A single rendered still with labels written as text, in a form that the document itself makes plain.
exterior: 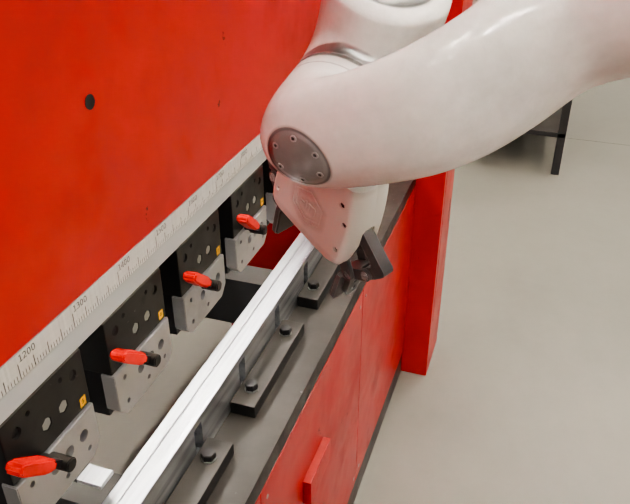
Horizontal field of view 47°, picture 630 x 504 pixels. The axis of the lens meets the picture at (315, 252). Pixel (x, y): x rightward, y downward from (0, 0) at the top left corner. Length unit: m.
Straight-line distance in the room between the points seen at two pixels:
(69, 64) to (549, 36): 0.56
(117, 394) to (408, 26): 0.71
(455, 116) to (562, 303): 3.15
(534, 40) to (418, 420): 2.42
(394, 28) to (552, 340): 2.87
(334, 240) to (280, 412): 0.90
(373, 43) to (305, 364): 1.19
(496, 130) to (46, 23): 0.52
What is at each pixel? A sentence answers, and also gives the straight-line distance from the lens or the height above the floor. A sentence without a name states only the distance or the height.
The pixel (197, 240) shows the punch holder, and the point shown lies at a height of 1.32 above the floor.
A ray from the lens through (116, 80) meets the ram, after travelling 0.93.
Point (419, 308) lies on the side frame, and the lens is 2.78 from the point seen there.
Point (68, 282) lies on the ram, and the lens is 0.89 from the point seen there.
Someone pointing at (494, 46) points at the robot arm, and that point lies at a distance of 0.41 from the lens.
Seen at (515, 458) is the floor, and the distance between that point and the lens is 2.71.
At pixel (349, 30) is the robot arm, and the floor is 1.78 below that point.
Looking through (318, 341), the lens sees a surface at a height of 0.88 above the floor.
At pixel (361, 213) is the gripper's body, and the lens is 0.59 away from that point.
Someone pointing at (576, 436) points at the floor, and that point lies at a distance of 2.85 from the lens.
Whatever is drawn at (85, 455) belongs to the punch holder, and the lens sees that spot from 1.01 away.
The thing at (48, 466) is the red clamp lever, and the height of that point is 1.28.
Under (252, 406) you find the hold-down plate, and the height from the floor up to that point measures 0.90.
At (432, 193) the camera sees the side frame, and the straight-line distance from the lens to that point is 2.54.
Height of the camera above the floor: 1.89
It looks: 30 degrees down
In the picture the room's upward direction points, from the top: straight up
